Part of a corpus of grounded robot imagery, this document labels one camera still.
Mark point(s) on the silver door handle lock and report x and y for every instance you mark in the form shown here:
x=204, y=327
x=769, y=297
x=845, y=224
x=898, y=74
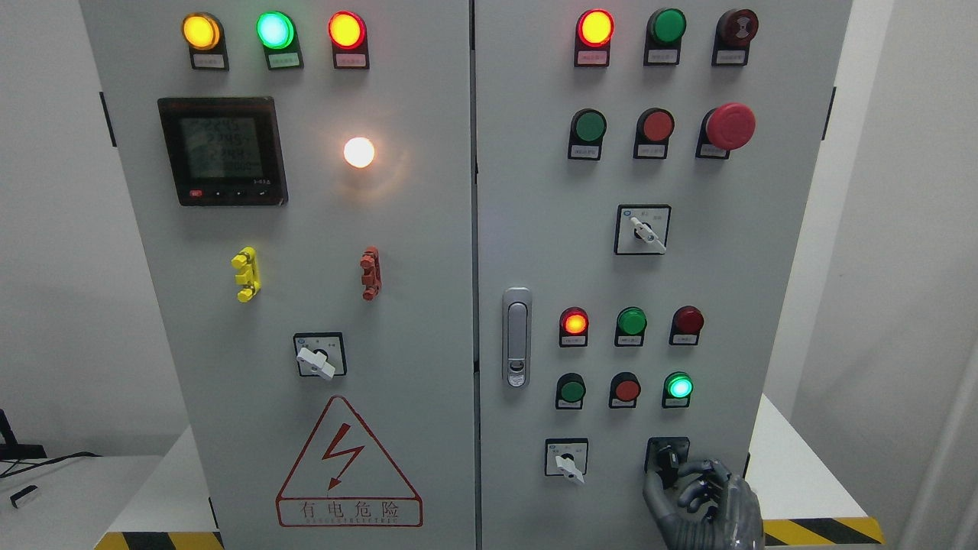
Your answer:
x=516, y=336

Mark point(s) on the green push button lower right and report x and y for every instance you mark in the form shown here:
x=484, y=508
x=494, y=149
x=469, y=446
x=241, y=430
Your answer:
x=677, y=390

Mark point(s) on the yellow terminal connector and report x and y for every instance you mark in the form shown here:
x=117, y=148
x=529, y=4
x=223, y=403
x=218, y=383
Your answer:
x=246, y=273

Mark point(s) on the red push button upper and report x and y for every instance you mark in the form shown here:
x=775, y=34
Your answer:
x=654, y=128

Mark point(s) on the grey electrical cabinet right door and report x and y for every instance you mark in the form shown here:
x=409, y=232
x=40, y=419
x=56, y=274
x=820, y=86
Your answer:
x=549, y=223

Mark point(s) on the black digital power meter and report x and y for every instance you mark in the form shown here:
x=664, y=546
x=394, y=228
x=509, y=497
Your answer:
x=224, y=151

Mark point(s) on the yellow indicator light top left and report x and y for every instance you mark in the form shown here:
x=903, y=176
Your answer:
x=205, y=37

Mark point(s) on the black device with antenna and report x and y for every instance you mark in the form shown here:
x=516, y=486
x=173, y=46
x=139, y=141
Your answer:
x=11, y=449

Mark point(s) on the black rotary knob switch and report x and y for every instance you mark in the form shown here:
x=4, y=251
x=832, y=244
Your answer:
x=664, y=456

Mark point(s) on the red push button lower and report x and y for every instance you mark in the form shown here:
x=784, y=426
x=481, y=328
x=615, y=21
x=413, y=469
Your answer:
x=624, y=390

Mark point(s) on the red electric hazard warning sticker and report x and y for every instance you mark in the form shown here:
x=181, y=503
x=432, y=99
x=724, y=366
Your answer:
x=344, y=478

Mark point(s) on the grey electrical cabinet door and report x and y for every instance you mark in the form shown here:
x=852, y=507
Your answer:
x=549, y=223
x=409, y=352

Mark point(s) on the green push button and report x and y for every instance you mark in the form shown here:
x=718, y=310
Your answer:
x=677, y=390
x=570, y=392
x=585, y=135

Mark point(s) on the green indicator middle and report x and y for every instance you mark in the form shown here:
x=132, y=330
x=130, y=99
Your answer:
x=631, y=325

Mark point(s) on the green push button upper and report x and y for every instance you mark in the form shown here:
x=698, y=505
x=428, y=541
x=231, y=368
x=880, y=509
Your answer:
x=585, y=135

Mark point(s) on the green push button lower left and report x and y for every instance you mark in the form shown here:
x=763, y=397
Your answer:
x=570, y=392

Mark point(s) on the white glowing lamp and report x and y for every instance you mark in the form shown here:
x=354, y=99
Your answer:
x=359, y=152

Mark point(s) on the white selector switch upper right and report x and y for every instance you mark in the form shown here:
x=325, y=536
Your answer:
x=642, y=229

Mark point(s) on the red emergency stop mushroom button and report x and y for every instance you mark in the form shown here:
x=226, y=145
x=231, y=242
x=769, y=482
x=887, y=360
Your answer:
x=725, y=128

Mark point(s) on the white selector switch left door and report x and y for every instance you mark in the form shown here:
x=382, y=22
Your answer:
x=320, y=355

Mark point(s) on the green lit indicator light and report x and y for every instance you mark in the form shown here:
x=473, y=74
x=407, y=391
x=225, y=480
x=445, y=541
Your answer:
x=279, y=39

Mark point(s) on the white table with hazard stripes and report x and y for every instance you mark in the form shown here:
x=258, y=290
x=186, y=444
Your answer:
x=802, y=503

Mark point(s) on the red lit indicator top right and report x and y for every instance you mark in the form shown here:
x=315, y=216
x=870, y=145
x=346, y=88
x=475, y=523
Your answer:
x=593, y=33

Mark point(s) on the red push button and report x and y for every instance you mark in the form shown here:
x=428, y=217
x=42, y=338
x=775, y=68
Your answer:
x=654, y=128
x=624, y=390

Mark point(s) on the red lit indicator light left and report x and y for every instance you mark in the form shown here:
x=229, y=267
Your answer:
x=349, y=41

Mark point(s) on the green indicator top right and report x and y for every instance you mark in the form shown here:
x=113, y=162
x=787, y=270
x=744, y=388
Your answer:
x=664, y=31

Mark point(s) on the dark red buzzer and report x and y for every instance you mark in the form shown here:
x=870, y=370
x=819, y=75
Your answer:
x=735, y=30

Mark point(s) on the red lit indicator middle left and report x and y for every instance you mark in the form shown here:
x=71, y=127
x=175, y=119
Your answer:
x=573, y=328

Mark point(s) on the small white black adapter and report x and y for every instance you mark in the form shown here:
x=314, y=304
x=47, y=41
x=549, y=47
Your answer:
x=24, y=496

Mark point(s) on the red terminal connector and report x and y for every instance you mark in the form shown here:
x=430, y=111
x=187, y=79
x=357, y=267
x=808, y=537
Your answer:
x=371, y=276

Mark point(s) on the white selector switch lower right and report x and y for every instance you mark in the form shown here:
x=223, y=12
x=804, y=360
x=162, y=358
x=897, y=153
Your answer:
x=568, y=458

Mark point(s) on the grey electrical cabinet left door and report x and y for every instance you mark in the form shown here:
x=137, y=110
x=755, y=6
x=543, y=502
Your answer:
x=409, y=352

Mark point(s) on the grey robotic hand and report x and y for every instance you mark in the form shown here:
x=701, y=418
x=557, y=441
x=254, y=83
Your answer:
x=717, y=510

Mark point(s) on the white selector switch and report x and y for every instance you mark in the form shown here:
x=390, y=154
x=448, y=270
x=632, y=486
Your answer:
x=642, y=229
x=568, y=458

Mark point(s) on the red indicator middle right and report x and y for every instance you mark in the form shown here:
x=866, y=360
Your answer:
x=687, y=324

